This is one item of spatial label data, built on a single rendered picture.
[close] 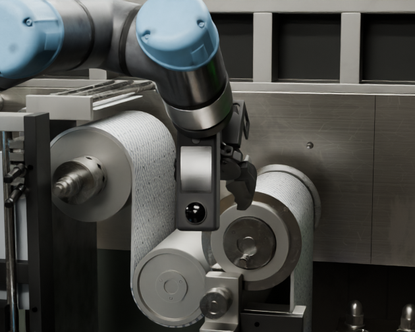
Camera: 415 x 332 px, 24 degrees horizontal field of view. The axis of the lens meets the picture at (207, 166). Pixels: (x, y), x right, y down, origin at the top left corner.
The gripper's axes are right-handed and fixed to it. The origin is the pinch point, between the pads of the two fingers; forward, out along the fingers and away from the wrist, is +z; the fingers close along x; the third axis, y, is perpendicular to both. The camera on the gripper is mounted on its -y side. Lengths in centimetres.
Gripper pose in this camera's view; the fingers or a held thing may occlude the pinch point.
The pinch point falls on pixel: (225, 207)
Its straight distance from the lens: 121.8
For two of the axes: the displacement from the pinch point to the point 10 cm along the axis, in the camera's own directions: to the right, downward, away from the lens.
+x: -9.8, -0.3, 2.2
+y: 1.4, -8.6, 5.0
